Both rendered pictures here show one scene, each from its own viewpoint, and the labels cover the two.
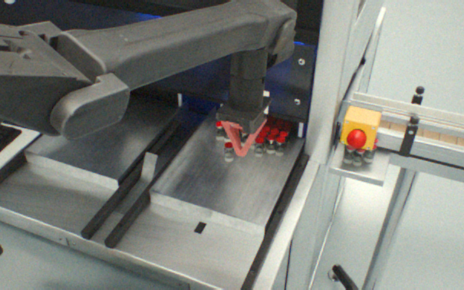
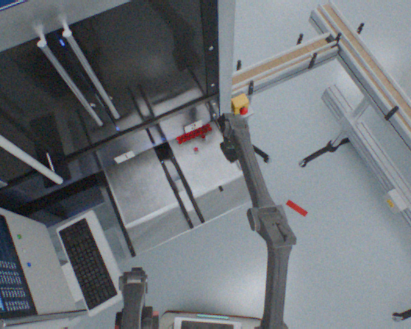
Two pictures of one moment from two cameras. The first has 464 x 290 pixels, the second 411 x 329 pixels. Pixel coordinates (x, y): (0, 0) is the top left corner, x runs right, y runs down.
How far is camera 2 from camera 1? 98 cm
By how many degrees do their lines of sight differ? 37
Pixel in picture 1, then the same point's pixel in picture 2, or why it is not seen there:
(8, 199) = (145, 245)
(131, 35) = (262, 190)
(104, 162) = (155, 197)
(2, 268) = not seen: hidden behind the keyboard
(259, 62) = not seen: hidden behind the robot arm
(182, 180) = (192, 177)
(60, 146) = (127, 208)
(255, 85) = not seen: hidden behind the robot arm
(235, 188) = (213, 162)
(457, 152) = (269, 80)
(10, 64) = (286, 229)
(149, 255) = (218, 212)
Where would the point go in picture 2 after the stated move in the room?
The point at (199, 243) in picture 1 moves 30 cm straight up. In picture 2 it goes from (227, 193) to (228, 173)
